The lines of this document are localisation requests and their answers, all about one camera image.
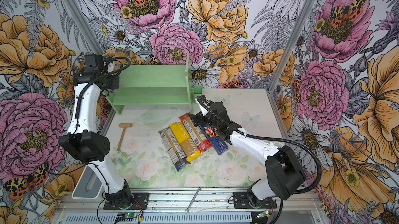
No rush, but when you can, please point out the green circuit board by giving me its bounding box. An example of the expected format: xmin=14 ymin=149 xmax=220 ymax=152
xmin=115 ymin=213 xmax=141 ymax=223

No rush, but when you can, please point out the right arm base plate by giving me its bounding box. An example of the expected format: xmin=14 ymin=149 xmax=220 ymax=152
xmin=232 ymin=191 xmax=277 ymax=209

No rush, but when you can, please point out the white grey bin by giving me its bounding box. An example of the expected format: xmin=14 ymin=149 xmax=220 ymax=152
xmin=72 ymin=167 xmax=103 ymax=200

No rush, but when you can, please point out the small board right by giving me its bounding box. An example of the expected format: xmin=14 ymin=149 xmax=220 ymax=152
xmin=256 ymin=210 xmax=270 ymax=218

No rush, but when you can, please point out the green wooden shelf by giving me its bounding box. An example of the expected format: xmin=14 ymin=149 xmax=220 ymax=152
xmin=107 ymin=57 xmax=194 ymax=114

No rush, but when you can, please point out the metal rod on rail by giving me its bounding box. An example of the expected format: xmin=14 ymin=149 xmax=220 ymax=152
xmin=185 ymin=187 xmax=201 ymax=214

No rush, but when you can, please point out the green cup on shelf side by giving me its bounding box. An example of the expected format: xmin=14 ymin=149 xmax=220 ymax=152
xmin=193 ymin=85 xmax=203 ymax=96

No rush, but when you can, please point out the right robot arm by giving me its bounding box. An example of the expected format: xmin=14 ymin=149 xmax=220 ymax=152
xmin=190 ymin=96 xmax=306 ymax=208

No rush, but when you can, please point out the small wooden mallet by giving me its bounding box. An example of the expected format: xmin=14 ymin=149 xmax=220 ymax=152
xmin=117 ymin=123 xmax=133 ymax=151

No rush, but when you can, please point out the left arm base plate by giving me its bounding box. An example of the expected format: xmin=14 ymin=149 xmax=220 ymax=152
xmin=103 ymin=192 xmax=150 ymax=210

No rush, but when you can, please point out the spaghetti bag with white label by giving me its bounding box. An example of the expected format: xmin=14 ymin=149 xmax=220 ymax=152
xmin=159 ymin=127 xmax=189 ymax=172

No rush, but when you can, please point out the red spaghetti bag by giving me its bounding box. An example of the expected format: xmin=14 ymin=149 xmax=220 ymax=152
xmin=179 ymin=113 xmax=212 ymax=153

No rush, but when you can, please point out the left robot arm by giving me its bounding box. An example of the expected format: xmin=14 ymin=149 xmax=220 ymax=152
xmin=59 ymin=55 xmax=133 ymax=208

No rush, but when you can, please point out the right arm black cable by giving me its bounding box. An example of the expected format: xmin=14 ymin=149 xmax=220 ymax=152
xmin=196 ymin=95 xmax=322 ymax=224

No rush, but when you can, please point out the yellow spaghetti bag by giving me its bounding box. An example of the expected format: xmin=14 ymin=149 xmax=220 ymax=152
xmin=169 ymin=122 xmax=202 ymax=162

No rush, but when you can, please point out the blue spaghetti bag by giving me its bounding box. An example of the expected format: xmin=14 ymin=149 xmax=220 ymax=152
xmin=201 ymin=124 xmax=228 ymax=155

